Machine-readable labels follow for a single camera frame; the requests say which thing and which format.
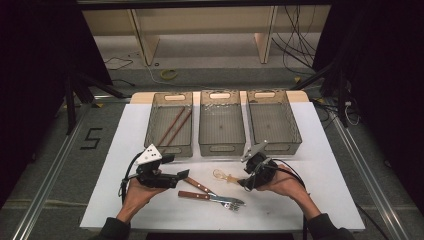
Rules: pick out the light wooden desk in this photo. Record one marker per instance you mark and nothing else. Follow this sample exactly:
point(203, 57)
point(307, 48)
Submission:
point(206, 20)

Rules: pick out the large smoky transparent plastic bin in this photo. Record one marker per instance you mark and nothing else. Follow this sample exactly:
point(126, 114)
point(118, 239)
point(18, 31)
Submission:
point(168, 133)

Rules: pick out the yellow-green tape roll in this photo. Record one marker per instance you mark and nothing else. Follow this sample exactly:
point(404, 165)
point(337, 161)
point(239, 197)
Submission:
point(163, 75)

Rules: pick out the translucent orange plastic spoon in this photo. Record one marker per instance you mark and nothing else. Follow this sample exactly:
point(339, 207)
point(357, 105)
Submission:
point(233, 180)

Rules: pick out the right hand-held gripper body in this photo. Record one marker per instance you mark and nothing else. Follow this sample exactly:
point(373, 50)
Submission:
point(261, 170)

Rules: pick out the aluminium floor rail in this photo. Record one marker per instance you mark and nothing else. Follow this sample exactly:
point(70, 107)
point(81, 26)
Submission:
point(50, 176)
point(370, 176)

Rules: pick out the black tripod stand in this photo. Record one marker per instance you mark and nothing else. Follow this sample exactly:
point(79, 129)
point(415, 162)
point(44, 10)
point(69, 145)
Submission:
point(341, 96)
point(71, 100)

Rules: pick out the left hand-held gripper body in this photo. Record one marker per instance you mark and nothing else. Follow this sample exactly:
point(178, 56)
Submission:
point(155, 176)

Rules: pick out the black curtain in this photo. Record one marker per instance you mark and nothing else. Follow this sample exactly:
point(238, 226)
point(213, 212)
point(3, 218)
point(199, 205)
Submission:
point(33, 83)
point(383, 83)

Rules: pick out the brown wooden chopstick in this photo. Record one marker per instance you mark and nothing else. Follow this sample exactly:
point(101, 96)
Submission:
point(178, 128)
point(170, 126)

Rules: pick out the person's left hand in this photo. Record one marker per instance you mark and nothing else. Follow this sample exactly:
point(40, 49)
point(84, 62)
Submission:
point(140, 196)

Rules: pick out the person's right hand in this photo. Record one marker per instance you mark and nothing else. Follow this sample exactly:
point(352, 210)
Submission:
point(286, 186)

